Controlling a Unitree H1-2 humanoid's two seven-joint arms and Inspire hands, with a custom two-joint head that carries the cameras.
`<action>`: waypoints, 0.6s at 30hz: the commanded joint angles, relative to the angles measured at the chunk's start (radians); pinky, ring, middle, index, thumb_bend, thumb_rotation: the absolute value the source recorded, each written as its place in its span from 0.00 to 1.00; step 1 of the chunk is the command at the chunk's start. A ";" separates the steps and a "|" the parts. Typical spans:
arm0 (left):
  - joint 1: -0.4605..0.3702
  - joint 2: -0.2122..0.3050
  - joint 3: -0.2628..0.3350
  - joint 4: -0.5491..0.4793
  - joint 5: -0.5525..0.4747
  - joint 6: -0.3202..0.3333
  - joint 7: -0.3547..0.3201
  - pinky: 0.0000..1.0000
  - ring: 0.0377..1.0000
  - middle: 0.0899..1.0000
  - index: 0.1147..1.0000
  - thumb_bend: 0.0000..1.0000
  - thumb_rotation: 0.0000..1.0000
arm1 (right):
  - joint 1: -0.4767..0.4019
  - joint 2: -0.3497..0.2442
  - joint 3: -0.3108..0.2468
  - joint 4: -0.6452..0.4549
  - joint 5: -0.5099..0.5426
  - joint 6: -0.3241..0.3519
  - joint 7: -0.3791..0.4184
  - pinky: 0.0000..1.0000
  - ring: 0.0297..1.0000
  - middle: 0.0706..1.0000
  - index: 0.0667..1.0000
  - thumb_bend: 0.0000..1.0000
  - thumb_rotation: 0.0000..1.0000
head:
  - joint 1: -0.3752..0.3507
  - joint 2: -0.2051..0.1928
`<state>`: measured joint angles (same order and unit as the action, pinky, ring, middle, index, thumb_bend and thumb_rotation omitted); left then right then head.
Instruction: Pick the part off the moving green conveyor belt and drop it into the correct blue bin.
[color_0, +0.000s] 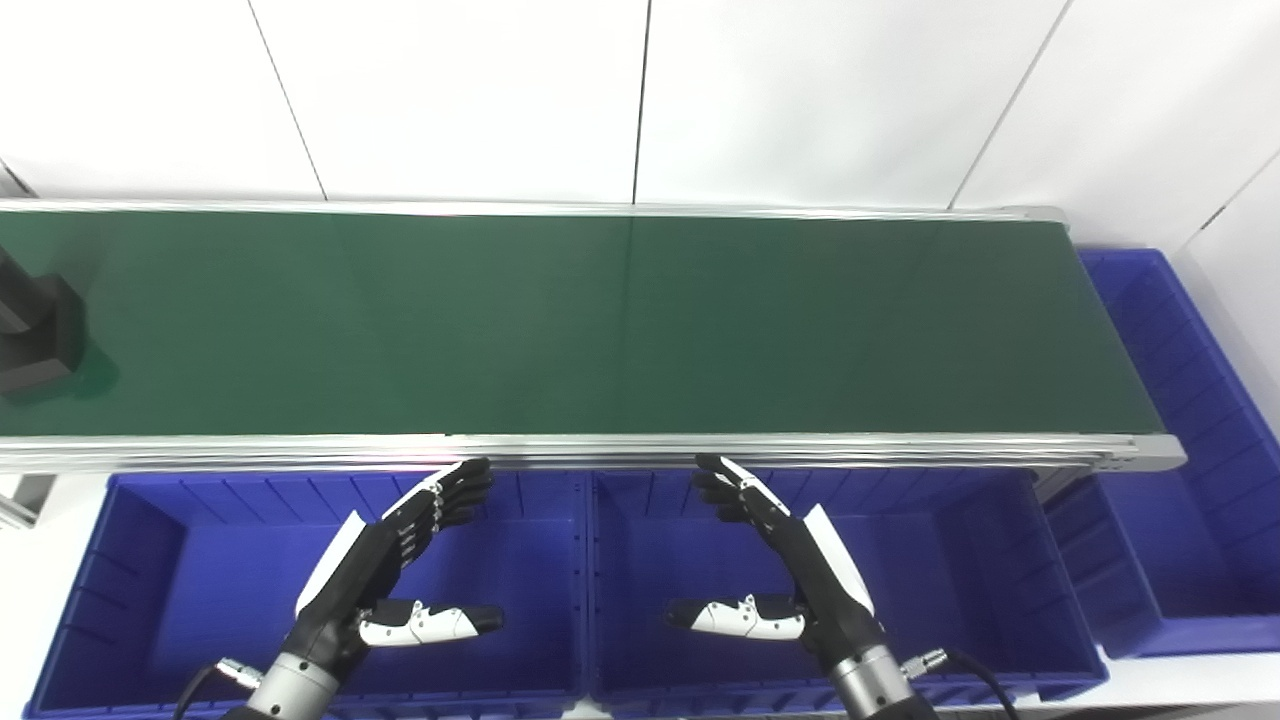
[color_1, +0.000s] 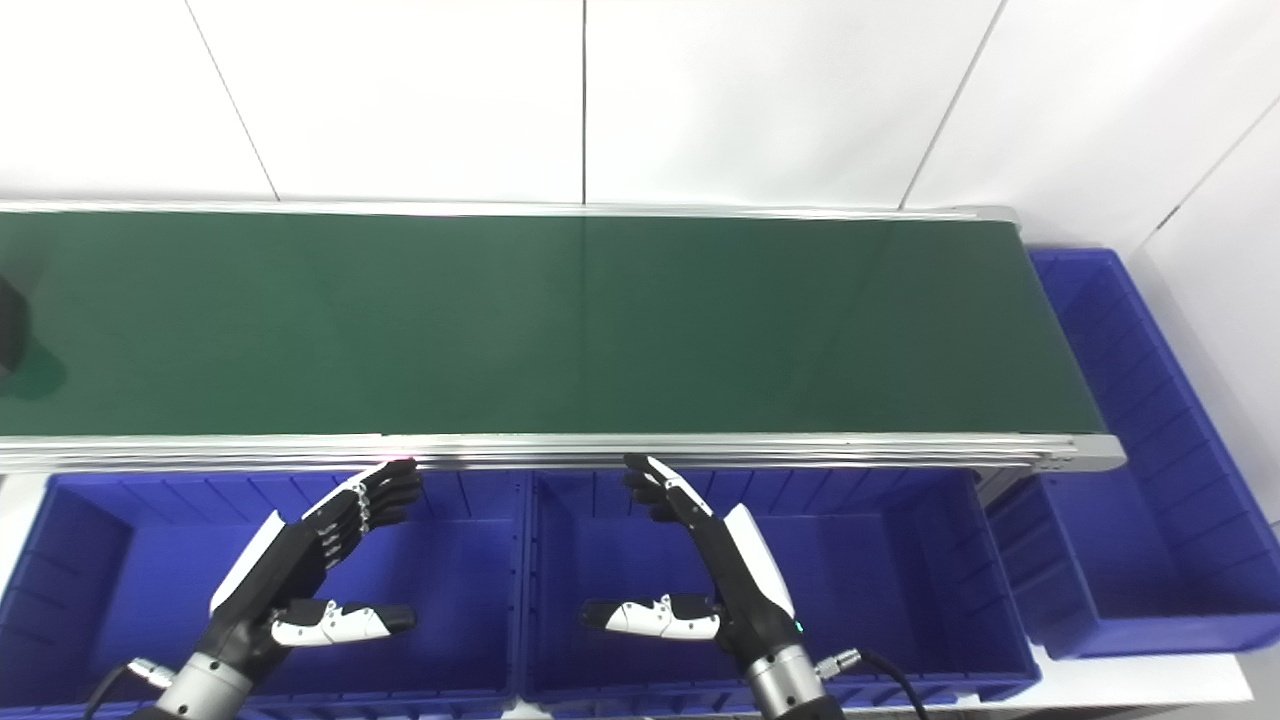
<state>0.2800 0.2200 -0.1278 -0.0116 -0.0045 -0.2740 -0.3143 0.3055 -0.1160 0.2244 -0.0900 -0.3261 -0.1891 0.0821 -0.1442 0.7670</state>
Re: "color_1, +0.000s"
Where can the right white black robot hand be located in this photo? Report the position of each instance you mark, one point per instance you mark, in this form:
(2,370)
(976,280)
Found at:
(745,590)

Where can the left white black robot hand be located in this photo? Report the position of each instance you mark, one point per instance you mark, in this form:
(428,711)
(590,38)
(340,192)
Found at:
(265,590)

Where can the black cylinder block part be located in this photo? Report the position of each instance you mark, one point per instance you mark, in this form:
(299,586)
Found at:
(10,325)

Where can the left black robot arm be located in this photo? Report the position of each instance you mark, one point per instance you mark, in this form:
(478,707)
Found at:
(203,692)

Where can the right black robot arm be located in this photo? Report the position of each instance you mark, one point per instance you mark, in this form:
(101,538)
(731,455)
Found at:
(785,685)

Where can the blue plastic bin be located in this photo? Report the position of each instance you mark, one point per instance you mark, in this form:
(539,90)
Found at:
(1150,500)
(150,560)
(880,580)

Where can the green conveyor belt aluminium frame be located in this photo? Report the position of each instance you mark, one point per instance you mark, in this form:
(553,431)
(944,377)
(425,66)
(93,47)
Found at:
(560,320)

